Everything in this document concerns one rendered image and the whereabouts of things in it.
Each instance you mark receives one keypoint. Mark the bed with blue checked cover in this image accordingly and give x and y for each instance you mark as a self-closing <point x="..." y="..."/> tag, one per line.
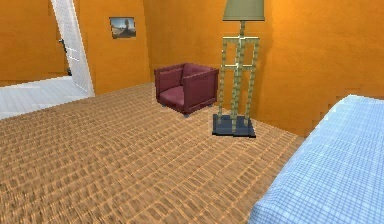
<point x="336" y="166"/>

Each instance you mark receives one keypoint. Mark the dark red armchair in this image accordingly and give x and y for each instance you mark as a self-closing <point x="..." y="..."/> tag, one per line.
<point x="190" y="87"/>

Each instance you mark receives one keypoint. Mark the bamboo floor lamp green shade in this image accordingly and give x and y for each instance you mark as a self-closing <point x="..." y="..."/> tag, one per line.
<point x="238" y="70"/>

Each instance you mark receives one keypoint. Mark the framed landscape picture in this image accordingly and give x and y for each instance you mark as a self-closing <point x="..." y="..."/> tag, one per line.
<point x="122" y="27"/>

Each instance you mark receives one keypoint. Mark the white room door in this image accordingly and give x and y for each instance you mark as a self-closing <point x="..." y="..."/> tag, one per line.
<point x="74" y="50"/>

